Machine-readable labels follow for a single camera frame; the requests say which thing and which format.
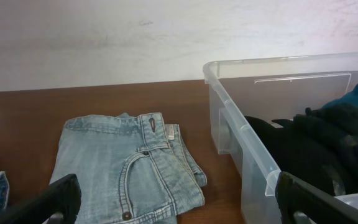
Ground black folded garment in bin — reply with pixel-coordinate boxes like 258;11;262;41
246;116;357;196

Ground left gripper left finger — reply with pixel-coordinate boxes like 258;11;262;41
0;174;81;224

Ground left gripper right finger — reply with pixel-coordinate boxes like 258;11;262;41
275;172;358;224

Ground clear plastic storage bin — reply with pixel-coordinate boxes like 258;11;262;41
203;53;358;223

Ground light blue jeans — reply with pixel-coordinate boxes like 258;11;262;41
51;113;207;223

